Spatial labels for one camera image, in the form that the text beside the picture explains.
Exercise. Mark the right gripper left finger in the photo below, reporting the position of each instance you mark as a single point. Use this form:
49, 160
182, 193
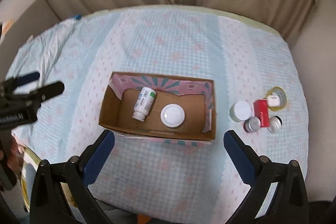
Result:
48, 202

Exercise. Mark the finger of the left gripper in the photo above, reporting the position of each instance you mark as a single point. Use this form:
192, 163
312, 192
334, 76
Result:
38, 96
15, 82

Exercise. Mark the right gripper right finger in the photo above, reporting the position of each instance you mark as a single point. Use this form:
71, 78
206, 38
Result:
289, 203

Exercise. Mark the black white cream jar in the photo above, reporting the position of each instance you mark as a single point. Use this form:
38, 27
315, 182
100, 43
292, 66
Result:
275, 124

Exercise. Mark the red small box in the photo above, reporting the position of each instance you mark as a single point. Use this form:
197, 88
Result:
261, 112

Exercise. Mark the white lid green jar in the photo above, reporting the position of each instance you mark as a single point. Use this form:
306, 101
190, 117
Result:
240, 111

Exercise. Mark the yellow tape roll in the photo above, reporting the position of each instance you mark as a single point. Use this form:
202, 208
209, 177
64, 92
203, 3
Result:
276, 90

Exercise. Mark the left hand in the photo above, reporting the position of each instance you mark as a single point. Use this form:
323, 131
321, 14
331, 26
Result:
15, 160

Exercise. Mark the floral patterned cloth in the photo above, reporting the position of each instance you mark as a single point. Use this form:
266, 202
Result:
29, 169

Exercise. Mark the grey headboard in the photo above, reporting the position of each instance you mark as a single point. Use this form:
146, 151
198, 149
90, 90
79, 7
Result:
37, 18

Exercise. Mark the white pill bottle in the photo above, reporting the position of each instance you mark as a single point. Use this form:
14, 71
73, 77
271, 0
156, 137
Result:
143, 104

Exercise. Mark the white lid jar in box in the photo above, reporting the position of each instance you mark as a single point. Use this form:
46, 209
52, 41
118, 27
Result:
172, 115

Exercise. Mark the cardboard box pink pattern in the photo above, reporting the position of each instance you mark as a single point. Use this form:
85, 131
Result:
196, 97

